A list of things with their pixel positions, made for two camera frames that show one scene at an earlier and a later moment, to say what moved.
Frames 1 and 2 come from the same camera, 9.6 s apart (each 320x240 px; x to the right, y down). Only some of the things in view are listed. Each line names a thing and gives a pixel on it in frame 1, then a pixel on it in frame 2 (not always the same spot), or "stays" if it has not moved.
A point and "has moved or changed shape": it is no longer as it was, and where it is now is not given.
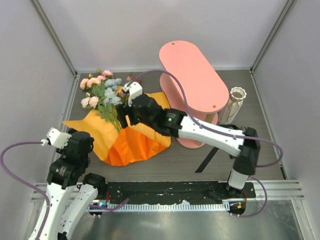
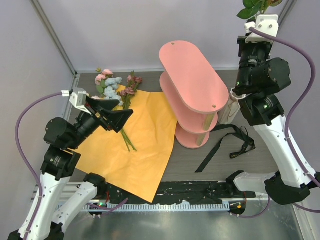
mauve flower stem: (124, 98) stays
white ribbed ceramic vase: (227, 114) stays
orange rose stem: (87, 84) → (255, 7)
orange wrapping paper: (130, 145) has moved or changed shape
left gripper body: (64, 150) → (87, 123)
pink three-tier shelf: (205, 94) stays
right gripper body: (134, 115) → (251, 55)
